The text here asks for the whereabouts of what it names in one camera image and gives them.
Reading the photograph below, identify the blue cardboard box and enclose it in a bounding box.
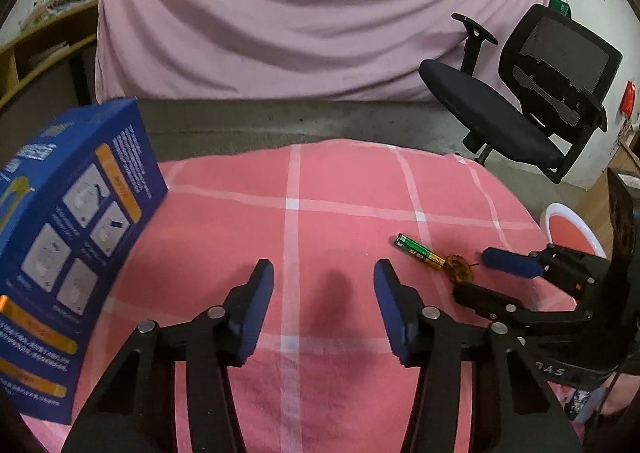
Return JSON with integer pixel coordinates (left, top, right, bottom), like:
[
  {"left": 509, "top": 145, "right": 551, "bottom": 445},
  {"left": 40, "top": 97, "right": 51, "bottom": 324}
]
[{"left": 1, "top": 98, "right": 167, "bottom": 424}]

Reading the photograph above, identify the brown fruit peel scrap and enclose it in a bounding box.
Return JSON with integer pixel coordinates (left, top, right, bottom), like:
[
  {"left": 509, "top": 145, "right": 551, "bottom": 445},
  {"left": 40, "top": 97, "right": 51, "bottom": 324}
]
[{"left": 442, "top": 255, "right": 474, "bottom": 284}]

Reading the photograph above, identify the red white plastic bucket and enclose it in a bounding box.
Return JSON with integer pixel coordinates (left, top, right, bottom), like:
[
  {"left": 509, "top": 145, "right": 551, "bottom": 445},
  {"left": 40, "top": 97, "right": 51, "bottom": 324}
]
[{"left": 539, "top": 203, "right": 606, "bottom": 258}]

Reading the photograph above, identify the green AA battery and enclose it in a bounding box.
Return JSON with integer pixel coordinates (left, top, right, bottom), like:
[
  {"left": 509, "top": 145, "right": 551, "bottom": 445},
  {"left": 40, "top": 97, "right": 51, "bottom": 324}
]
[{"left": 394, "top": 233, "right": 445, "bottom": 269}]

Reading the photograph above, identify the wooden cabinet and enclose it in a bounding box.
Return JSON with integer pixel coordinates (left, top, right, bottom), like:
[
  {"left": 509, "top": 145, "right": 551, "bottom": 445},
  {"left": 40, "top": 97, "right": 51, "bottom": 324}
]
[{"left": 575, "top": 134, "right": 639, "bottom": 257}]

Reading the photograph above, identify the black office chair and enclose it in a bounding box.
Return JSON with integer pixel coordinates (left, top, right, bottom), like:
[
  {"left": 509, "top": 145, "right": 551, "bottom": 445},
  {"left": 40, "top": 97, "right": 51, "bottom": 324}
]
[{"left": 419, "top": 4, "right": 623, "bottom": 184}]

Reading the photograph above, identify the pink plaid tablecloth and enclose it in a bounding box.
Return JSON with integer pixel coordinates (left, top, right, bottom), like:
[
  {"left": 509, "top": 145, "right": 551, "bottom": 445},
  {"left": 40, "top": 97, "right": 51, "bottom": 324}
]
[{"left": 75, "top": 140, "right": 547, "bottom": 452}]

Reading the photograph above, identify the red hanging ornament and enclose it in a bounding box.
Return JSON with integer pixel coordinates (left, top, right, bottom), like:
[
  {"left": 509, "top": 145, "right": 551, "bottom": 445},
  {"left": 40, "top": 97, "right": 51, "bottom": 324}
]
[{"left": 618, "top": 80, "right": 637, "bottom": 118}]

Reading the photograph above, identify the wooden low shelf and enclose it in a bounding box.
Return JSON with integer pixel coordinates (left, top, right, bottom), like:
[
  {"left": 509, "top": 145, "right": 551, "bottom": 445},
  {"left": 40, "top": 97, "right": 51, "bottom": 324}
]
[{"left": 1, "top": 0, "right": 99, "bottom": 115}]

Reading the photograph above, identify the pink hanging sheet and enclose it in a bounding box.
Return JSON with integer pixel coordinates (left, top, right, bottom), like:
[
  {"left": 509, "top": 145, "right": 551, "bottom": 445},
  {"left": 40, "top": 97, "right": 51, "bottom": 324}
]
[{"left": 96, "top": 0, "right": 548, "bottom": 101}]

